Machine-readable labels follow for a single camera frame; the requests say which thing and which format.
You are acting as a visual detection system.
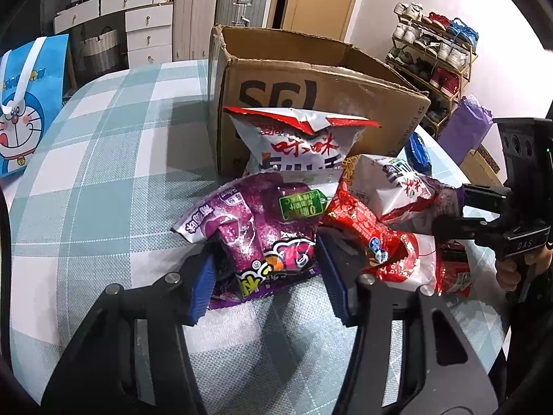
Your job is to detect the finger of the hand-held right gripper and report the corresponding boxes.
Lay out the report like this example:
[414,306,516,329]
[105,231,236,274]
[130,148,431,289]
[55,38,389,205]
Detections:
[432,215,504,248]
[460,184,513,216]

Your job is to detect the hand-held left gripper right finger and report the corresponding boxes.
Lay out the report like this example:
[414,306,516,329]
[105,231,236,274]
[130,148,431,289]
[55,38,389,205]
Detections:
[315,231,493,415]

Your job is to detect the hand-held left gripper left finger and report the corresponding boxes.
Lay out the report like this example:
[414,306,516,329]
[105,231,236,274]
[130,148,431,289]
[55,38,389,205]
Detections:
[41,244,225,415]

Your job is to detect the blue snack packet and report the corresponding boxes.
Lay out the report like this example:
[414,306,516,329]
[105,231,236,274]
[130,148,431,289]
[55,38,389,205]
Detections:
[408,132,433,174]

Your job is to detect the purple snack bag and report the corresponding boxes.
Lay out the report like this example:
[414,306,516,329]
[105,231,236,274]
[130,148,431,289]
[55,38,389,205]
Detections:
[171,172,333,312]

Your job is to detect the white and red snack bag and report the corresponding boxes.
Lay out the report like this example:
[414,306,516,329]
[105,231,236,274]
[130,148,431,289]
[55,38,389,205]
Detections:
[224,106,382,200]

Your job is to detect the brown cardboard box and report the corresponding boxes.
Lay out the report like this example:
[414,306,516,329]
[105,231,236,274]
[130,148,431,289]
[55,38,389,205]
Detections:
[207,25,432,178]

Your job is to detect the person's right hand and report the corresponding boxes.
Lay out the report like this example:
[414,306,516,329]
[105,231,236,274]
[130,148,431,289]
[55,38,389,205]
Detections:
[495,248,553,299]

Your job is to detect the small printed cardboard box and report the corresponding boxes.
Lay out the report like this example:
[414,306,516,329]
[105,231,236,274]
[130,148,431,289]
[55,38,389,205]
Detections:
[460,149,504,186]

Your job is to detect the metal shoe rack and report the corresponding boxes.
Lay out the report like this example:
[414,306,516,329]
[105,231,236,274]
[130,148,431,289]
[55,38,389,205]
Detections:
[386,2,478,135]

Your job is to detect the teal checkered tablecloth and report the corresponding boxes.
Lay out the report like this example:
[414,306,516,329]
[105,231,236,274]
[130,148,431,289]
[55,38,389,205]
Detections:
[9,58,510,415]

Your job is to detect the group of assorted shoes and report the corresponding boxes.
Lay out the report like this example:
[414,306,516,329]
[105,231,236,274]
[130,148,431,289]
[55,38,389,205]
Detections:
[388,2,479,124]

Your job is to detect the blue cartoon tote bag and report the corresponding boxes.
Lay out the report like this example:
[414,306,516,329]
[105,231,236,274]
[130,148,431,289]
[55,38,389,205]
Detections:
[0,35,70,178]

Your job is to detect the wooden door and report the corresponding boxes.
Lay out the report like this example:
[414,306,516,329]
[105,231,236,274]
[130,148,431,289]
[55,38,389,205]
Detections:
[281,0,368,44]

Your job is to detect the woven laundry basket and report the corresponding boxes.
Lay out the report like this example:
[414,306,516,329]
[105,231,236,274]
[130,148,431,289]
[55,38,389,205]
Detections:
[82,28,119,74]

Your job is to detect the cream suitcase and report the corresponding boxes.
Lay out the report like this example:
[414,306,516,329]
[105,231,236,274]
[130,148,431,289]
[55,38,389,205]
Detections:
[172,0,219,61]

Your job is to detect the white drawer cabinet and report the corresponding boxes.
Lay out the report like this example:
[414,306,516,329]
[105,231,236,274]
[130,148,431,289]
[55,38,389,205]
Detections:
[54,0,176,67]

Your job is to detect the silver suitcase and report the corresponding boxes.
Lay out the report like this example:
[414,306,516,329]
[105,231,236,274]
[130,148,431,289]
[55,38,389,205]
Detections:
[218,0,271,29]

